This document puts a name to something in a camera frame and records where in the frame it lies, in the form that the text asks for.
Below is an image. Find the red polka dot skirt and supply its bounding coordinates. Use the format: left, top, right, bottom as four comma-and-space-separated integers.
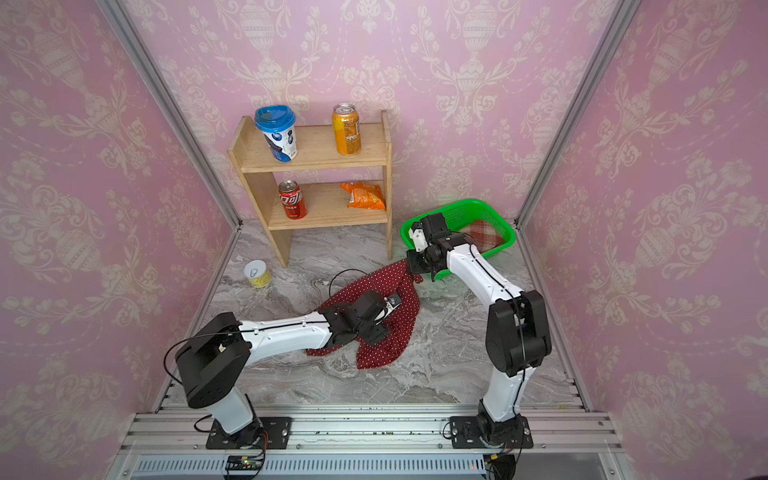
321, 260, 422, 370

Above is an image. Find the green plastic basket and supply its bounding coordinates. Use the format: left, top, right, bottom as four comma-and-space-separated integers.
401, 199, 516, 281

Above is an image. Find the red plaid skirt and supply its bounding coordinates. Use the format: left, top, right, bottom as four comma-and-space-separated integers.
462, 220, 505, 253

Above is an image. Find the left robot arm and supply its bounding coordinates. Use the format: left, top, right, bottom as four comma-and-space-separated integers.
175, 291, 402, 451

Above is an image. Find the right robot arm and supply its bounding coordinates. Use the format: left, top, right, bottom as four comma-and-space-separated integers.
407, 213, 552, 450

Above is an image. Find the orange snack bag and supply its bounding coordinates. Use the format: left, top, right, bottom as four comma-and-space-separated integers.
340, 182, 386, 210

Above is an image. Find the wooden two-tier shelf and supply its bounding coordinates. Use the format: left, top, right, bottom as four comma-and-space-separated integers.
226, 110, 394, 268

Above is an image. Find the small yellow tin can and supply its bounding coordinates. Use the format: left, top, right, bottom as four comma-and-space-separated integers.
243, 260, 272, 288

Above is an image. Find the red cola can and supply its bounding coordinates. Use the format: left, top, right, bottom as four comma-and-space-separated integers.
278, 180, 307, 220

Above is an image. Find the orange soda can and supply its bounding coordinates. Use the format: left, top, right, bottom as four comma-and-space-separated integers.
332, 103, 361, 156

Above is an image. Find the black connector box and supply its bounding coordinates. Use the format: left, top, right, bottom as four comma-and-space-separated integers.
484, 454, 517, 480

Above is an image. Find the small black circuit board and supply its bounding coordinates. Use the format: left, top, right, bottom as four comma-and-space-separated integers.
224, 455, 265, 479

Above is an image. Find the blue lidded cup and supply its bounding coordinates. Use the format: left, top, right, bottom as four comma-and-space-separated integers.
254, 105, 298, 163

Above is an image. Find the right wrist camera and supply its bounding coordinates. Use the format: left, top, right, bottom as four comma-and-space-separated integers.
409, 222, 428, 252

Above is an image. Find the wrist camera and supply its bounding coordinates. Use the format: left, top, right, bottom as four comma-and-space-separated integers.
384, 293, 402, 317
409, 222, 428, 252

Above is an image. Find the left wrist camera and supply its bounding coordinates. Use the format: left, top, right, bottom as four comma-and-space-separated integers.
384, 293, 402, 317

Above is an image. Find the aluminium front rail frame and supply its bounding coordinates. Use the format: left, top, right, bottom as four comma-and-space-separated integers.
108, 404, 631, 479

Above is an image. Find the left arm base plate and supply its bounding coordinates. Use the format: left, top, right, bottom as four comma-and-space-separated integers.
206, 417, 292, 451

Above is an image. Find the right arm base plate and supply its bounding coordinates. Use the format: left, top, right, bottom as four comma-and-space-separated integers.
448, 415, 534, 450

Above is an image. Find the right aluminium corner post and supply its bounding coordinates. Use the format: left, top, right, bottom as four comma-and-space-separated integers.
515, 0, 641, 232

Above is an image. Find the aluminium corner post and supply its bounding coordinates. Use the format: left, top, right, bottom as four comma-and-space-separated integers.
96, 0, 242, 231
515, 0, 641, 232

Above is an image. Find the left aluminium corner post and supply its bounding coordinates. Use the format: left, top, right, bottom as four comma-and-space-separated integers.
96, 0, 242, 231

